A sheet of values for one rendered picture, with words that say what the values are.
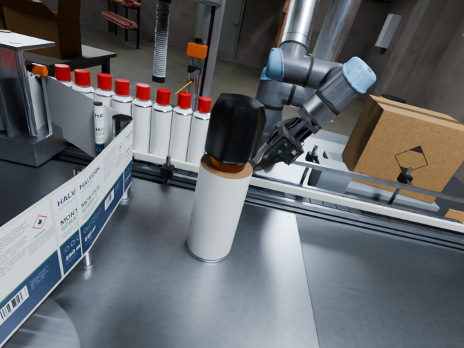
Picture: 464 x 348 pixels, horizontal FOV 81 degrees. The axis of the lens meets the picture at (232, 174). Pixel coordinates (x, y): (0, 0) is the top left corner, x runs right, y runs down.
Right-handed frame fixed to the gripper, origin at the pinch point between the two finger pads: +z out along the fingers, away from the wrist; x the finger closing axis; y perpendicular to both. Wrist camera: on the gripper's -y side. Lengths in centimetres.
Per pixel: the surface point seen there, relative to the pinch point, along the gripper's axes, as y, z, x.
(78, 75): 2.1, 10.8, -48.4
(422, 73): -438, -148, 232
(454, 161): -18, -39, 52
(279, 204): 4.7, 2.0, 11.5
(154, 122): 2.8, 7.5, -27.9
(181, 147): 1.6, 9.0, -18.6
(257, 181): 4.1, 1.2, 2.3
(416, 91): -438, -126, 251
